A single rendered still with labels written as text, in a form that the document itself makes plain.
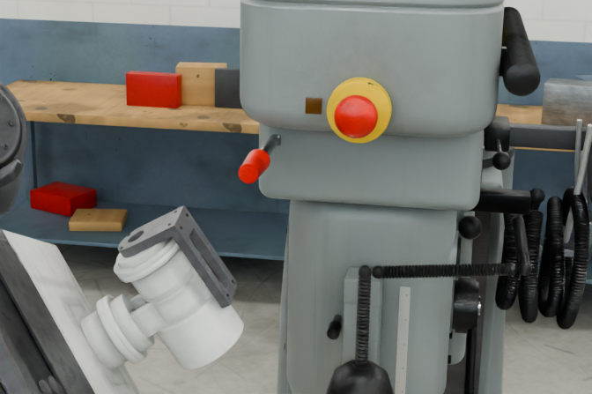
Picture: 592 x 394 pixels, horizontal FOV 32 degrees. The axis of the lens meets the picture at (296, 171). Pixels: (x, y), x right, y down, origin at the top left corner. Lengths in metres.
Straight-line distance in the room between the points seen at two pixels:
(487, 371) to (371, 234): 0.62
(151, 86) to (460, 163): 4.09
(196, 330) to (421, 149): 0.34
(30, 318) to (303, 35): 0.38
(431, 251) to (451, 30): 0.30
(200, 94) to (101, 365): 4.30
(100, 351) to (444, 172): 0.42
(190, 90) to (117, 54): 0.73
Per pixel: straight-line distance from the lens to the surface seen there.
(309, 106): 1.01
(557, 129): 1.53
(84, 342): 0.89
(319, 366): 1.24
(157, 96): 5.13
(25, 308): 0.81
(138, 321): 0.90
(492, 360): 1.75
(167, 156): 5.80
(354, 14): 0.99
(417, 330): 1.21
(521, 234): 1.21
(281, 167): 1.13
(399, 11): 0.98
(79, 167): 5.99
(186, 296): 0.89
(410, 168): 1.11
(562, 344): 4.85
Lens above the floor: 1.97
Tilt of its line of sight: 16 degrees down
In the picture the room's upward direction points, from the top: 1 degrees clockwise
